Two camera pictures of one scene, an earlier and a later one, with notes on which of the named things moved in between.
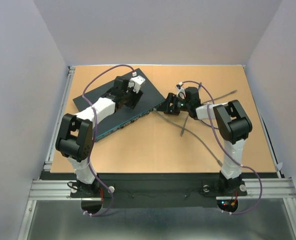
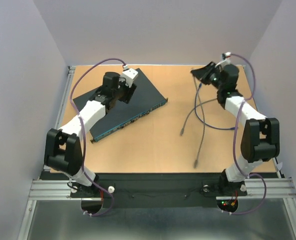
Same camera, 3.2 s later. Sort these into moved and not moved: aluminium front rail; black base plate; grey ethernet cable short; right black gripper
Moved: right black gripper; grey ethernet cable short
Not moved: aluminium front rail; black base plate
